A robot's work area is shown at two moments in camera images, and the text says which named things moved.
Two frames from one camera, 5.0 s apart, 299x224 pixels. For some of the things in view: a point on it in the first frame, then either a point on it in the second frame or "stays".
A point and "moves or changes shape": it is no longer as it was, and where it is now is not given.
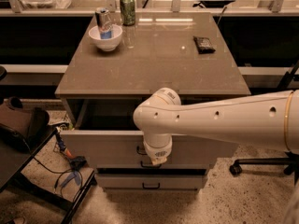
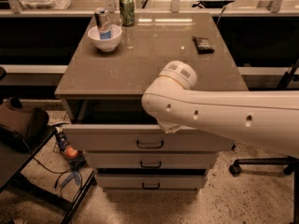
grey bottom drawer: (152, 181) stays
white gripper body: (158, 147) -> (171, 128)
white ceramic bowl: (106, 44) stays
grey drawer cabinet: (119, 60) stays
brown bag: (21, 124) stays
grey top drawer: (106, 131) moves or changes shape
